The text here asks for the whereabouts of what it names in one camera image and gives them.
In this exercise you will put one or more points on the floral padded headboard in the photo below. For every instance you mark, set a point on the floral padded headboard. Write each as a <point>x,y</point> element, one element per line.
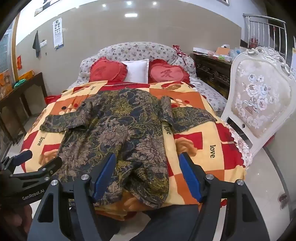
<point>134,51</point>

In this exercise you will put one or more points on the orange red love blanket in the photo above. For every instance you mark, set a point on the orange red love blanket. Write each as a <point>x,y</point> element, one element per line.
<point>213,145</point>

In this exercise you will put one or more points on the grey hanging cloth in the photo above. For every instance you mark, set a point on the grey hanging cloth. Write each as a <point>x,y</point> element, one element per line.
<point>36,45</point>

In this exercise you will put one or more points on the red heart pillow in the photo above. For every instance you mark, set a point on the red heart pillow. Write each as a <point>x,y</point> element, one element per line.
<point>162,71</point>
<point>104,69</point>

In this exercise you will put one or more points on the right red heart pillow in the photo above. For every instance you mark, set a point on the right red heart pillow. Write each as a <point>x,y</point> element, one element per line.
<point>162,71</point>

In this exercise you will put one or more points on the eye chart wall poster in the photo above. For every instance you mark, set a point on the eye chart wall poster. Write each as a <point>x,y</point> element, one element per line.
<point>57,33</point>

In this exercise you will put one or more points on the dark floral patterned shirt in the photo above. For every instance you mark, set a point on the dark floral patterned shirt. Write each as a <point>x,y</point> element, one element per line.
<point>128,123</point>

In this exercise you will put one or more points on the left red heart pillow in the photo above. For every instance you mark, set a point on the left red heart pillow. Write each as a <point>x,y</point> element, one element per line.
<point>104,69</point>

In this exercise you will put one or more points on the orange bag on table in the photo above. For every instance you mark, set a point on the orange bag on table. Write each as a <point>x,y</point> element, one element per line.
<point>28,75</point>

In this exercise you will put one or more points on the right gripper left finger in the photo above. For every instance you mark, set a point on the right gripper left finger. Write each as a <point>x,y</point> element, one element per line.
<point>52,220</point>

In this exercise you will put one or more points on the white ornate floral chair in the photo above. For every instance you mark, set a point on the white ornate floral chair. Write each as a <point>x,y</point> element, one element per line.
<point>261,96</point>

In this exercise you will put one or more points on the person's dark trousers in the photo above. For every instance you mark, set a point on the person's dark trousers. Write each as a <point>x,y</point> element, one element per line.
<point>175,222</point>

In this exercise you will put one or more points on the dark carved wooden cabinet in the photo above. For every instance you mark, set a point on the dark carved wooden cabinet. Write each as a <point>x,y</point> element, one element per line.
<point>214,72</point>

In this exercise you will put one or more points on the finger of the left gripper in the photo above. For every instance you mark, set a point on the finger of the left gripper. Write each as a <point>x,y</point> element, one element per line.
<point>10,163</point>
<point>42,174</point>

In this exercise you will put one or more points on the white square pillow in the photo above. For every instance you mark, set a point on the white square pillow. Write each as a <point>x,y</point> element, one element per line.
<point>137,71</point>

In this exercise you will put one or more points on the dark wooden side table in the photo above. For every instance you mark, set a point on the dark wooden side table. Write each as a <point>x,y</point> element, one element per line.
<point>12,102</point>

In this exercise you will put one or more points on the person's left hand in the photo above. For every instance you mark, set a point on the person's left hand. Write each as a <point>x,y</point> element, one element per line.
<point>15,222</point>

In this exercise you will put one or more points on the steel stair railing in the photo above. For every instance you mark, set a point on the steel stair railing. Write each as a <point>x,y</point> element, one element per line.
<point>266,31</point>

